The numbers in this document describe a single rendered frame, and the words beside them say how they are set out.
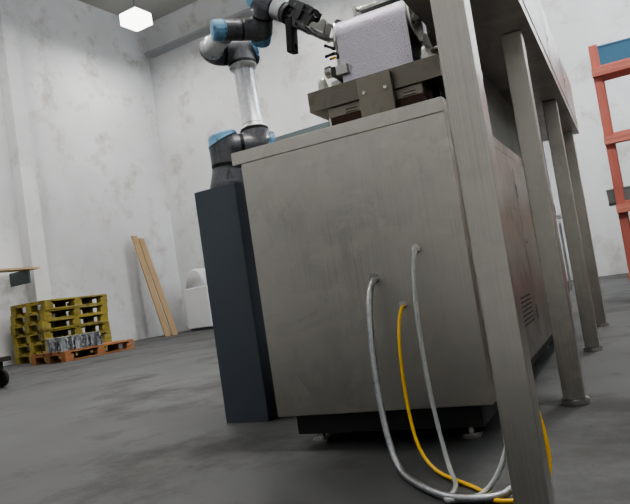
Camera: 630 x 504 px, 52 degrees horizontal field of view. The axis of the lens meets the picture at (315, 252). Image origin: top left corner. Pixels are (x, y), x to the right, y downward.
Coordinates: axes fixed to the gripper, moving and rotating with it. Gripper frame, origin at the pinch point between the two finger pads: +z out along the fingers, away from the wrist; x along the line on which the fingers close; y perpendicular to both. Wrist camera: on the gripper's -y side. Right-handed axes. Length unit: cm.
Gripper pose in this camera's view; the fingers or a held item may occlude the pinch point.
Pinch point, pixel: (328, 40)
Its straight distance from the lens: 225.0
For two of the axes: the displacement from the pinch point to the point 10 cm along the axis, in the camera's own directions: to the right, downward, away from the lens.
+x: 4.4, -0.1, 9.0
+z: 7.8, 5.1, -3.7
